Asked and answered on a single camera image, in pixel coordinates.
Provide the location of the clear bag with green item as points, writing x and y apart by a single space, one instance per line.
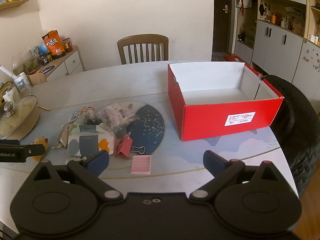
87 140

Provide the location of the white cabinet with stickers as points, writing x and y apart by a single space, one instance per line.
308 70

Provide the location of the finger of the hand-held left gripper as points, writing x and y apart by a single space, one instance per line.
10 142
36 150

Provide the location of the grey lower cabinet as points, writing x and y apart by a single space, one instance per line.
275 52

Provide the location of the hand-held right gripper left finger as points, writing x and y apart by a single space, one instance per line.
98 162

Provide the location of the wooden chair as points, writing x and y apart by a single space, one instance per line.
142 38

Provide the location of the black padded chair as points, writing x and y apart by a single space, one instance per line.
297 120

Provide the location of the glass fish bowl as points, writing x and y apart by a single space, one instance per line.
25 60

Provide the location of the white kettle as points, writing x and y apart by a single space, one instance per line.
10 95

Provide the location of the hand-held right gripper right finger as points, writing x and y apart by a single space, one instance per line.
213 161

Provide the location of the dark brown door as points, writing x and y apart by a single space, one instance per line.
220 30

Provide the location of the red jar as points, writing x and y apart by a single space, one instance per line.
67 45

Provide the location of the small wooden box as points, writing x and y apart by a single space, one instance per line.
37 78

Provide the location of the orange flat package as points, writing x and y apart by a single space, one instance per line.
232 57

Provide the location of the white and red hanging bag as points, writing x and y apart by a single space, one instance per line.
243 1

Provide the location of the thin gold stick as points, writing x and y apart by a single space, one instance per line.
43 107

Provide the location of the white barcode snack packet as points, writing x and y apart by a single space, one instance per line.
116 115

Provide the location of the brown paper packet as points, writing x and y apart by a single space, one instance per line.
65 136

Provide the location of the wooden wall shelf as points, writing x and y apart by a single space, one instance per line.
12 5

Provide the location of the white printed mug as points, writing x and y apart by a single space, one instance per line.
22 82

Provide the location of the white cardboard box red rim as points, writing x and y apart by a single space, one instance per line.
212 120

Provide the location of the yellow duck toy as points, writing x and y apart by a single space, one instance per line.
42 141

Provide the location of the pink striped card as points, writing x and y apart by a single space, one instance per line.
141 165

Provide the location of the white sideboard cabinet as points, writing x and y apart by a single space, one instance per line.
72 62

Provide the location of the glass pot lid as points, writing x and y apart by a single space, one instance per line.
17 116

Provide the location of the orange bottle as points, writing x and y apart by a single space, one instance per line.
273 18

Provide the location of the pink binder clip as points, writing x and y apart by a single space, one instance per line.
123 147

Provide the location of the orange snack bag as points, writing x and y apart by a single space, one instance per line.
54 45

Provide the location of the yellowish snack packet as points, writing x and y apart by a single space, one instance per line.
86 112

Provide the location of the beige pot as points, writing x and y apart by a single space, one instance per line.
32 123

